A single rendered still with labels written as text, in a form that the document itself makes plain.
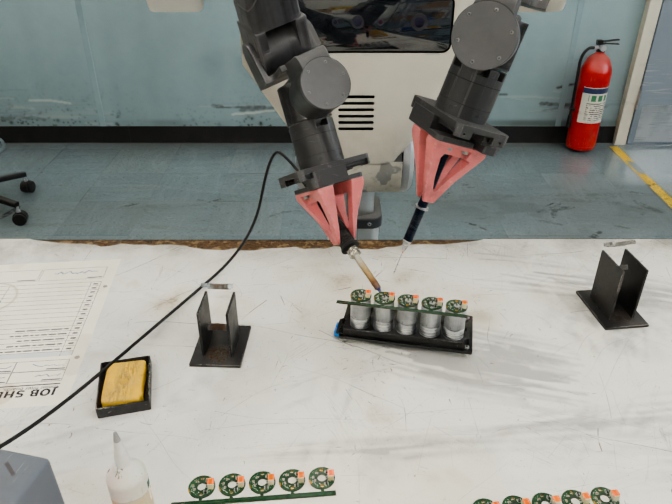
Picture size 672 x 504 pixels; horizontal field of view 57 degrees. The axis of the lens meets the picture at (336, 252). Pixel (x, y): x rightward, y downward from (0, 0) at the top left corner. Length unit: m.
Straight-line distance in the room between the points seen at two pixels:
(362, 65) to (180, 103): 2.46
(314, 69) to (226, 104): 2.71
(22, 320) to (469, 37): 0.64
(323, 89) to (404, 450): 0.39
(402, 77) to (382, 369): 0.51
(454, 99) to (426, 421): 0.33
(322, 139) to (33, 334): 0.43
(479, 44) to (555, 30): 2.85
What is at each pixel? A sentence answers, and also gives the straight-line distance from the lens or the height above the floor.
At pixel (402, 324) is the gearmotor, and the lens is 0.74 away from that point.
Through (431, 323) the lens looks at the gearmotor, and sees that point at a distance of 0.73.
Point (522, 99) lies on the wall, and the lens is 3.47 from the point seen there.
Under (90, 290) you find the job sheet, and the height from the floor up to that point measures 0.75.
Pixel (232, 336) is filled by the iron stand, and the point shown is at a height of 0.78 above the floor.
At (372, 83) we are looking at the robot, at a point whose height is 0.95.
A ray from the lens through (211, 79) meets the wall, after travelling 3.37.
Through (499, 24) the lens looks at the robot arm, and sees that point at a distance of 0.57.
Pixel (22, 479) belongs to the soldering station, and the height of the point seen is 0.85.
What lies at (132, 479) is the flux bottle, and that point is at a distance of 0.58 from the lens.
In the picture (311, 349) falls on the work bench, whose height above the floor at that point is 0.75.
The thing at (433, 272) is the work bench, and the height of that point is 0.75.
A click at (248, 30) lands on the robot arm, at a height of 1.08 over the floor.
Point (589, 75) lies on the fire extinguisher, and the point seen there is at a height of 0.41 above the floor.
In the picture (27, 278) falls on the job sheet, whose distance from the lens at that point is 0.98.
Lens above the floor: 1.24
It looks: 31 degrees down
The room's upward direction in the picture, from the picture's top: straight up
